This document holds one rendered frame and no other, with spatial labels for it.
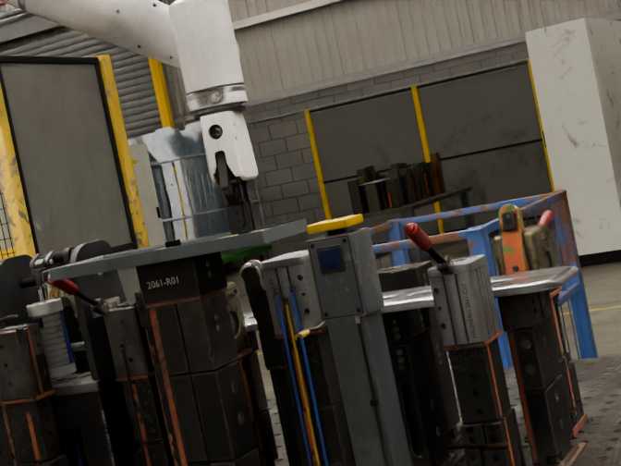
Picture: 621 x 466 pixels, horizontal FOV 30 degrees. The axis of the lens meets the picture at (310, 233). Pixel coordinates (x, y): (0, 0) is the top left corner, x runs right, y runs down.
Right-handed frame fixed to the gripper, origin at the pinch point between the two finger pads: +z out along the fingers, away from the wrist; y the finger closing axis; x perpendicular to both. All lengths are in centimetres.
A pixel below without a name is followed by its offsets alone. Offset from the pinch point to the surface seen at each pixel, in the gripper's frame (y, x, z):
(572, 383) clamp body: 43, -42, 40
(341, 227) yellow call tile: -7.9, -15.1, 3.6
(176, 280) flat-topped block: -1.6, 10.9, 6.9
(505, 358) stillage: 213, -25, 66
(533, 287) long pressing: 13.6, -38.3, 18.8
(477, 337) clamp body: 4.3, -29.3, 23.2
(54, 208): 330, 164, -11
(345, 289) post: -8.1, -14.0, 11.9
